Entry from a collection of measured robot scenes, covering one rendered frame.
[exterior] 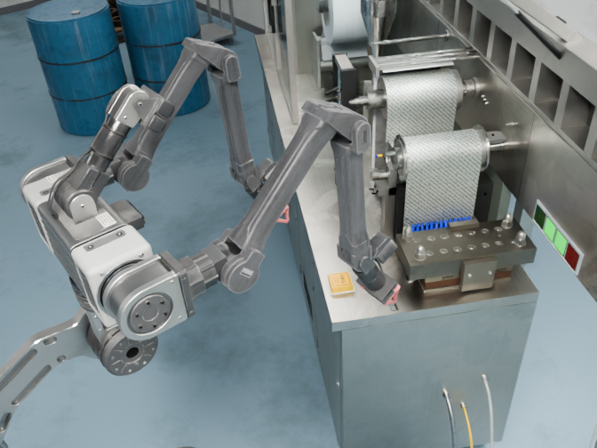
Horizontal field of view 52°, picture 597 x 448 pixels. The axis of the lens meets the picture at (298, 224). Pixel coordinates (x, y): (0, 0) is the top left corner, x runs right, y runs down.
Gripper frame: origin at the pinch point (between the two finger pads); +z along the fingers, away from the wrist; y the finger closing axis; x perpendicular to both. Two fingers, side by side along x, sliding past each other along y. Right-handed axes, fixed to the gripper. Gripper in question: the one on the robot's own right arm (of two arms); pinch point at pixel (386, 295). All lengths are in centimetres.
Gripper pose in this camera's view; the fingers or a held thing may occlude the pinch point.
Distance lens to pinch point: 174.2
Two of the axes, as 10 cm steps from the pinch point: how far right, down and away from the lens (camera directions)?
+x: -6.6, 7.4, -1.0
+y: -6.1, -4.5, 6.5
